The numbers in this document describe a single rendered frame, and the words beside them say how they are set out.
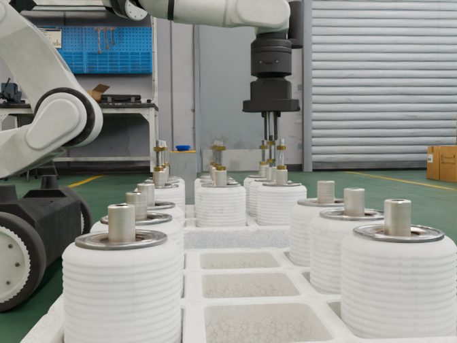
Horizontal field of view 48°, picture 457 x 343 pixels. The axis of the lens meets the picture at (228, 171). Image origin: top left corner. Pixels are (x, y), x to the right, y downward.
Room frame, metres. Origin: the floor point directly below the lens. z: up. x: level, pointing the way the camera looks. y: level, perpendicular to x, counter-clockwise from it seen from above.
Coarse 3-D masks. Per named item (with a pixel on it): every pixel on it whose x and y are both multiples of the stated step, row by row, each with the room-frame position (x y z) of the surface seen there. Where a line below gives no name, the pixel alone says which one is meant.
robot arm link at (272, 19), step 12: (228, 0) 1.07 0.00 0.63; (240, 0) 1.05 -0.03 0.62; (252, 0) 1.05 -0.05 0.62; (264, 0) 1.05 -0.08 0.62; (276, 0) 1.06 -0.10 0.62; (228, 12) 1.07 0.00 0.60; (240, 12) 1.05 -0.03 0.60; (252, 12) 1.05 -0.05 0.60; (264, 12) 1.05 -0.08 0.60; (276, 12) 1.06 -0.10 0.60; (288, 12) 1.06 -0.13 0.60; (228, 24) 1.08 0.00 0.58; (240, 24) 1.07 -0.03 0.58; (252, 24) 1.06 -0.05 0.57; (264, 24) 1.06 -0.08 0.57; (276, 24) 1.06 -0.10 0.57
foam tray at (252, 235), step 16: (192, 208) 1.21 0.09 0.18; (192, 224) 0.97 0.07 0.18; (256, 224) 0.96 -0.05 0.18; (192, 240) 0.90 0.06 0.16; (208, 240) 0.91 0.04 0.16; (224, 240) 0.91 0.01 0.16; (240, 240) 0.91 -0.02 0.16; (256, 240) 0.91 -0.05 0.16; (272, 240) 0.92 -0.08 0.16; (288, 240) 0.92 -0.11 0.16
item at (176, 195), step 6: (156, 192) 0.93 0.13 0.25; (162, 192) 0.93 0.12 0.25; (168, 192) 0.94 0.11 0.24; (174, 192) 0.94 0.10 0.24; (180, 192) 0.95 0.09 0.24; (156, 198) 0.93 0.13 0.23; (162, 198) 0.93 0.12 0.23; (168, 198) 0.93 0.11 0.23; (174, 198) 0.94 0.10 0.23; (180, 198) 0.95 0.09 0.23; (180, 204) 0.95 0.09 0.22
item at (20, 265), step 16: (0, 224) 1.01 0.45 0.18; (16, 224) 1.01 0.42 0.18; (0, 240) 1.02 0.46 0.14; (16, 240) 1.01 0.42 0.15; (32, 240) 1.01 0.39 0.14; (0, 256) 1.02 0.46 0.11; (16, 256) 1.02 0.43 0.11; (32, 256) 1.01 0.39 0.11; (0, 272) 1.02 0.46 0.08; (16, 272) 1.02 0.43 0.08; (32, 272) 1.01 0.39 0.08; (0, 288) 1.02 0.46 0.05; (16, 288) 1.01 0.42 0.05; (32, 288) 1.01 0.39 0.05; (0, 304) 1.00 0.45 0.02; (16, 304) 1.01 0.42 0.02
